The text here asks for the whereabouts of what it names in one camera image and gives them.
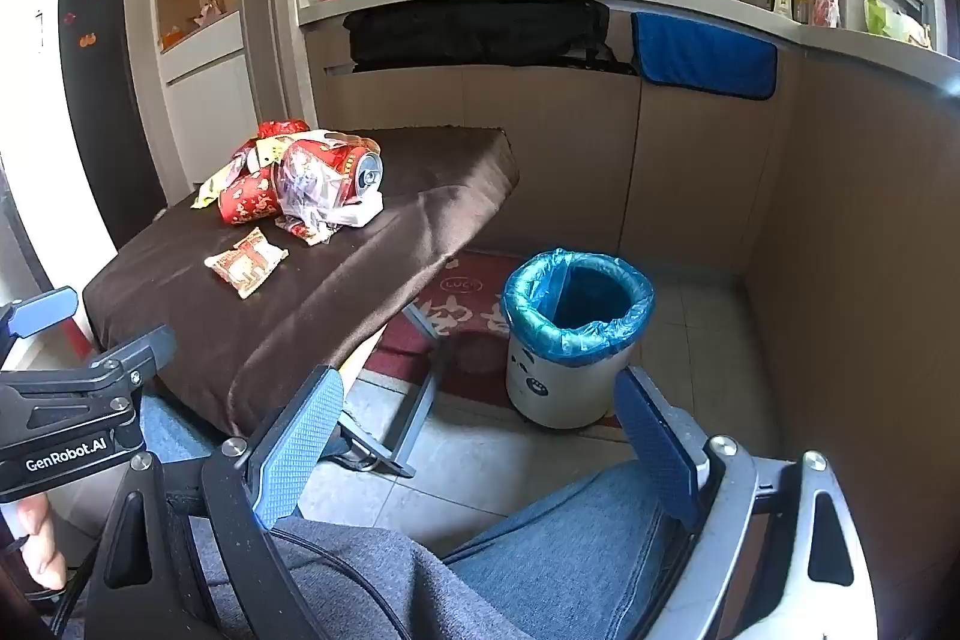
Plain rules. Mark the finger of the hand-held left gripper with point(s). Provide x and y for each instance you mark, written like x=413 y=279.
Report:
x=142 y=351
x=41 y=314

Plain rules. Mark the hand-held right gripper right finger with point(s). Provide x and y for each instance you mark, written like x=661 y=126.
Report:
x=656 y=452

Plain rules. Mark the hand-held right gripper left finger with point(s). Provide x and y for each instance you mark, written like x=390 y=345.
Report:
x=300 y=441

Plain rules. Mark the white trash bin blue liner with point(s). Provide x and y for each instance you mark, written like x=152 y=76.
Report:
x=555 y=385

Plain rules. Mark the red gold patterned can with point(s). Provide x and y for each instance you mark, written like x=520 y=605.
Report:
x=247 y=197

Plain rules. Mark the red drink can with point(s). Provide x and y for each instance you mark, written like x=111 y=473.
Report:
x=351 y=164

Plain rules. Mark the person's left hand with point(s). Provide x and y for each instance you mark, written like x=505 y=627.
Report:
x=41 y=542

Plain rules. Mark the person's right leg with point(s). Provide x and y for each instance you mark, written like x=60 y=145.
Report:
x=570 y=550

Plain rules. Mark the red white flat snack packet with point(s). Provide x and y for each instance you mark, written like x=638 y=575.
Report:
x=246 y=261

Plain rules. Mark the brown tablecloth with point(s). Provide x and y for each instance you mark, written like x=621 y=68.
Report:
x=337 y=295

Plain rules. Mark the person's grey top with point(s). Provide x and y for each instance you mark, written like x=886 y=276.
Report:
x=352 y=599

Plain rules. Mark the yellow wrapper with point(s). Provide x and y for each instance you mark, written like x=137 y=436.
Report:
x=214 y=183

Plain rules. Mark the small red white wrapper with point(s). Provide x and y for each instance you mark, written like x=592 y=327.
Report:
x=304 y=231

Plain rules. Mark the red floor mat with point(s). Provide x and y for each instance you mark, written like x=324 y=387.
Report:
x=465 y=287

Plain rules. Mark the clear plastic bag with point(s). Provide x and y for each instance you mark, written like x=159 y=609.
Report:
x=300 y=183

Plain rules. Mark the small white box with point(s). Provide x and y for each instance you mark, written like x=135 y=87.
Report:
x=364 y=211

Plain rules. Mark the white cabinet with niche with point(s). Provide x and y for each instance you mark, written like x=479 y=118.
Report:
x=210 y=108

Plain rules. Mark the crumpled red wrapper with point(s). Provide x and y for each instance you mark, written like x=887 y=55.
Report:
x=281 y=130

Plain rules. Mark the beige kitchen cabinet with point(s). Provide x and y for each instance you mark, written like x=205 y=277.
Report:
x=540 y=160

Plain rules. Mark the shelf ornament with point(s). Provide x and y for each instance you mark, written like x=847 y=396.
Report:
x=210 y=10

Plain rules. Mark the blue towel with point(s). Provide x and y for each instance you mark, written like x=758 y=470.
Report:
x=697 y=55

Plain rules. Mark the black bag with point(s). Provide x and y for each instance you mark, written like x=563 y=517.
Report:
x=465 y=33

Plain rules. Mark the green plastic bag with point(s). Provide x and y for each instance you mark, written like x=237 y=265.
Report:
x=885 y=18

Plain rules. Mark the grey folding table frame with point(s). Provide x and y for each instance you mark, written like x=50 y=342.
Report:
x=424 y=400

